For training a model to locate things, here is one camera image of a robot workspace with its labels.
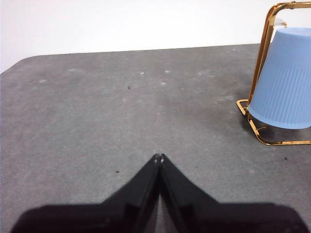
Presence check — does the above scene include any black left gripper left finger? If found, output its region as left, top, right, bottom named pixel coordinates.
left=104, top=153, right=161, bottom=233

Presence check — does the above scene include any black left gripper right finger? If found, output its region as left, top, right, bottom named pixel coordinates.
left=159, top=153, right=220, bottom=233

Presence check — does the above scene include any blue ribbed plastic cup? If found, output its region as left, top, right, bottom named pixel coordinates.
left=247, top=27, right=311, bottom=129

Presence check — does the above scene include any gold wire cup rack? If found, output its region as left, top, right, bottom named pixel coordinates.
left=236, top=1, right=311, bottom=146

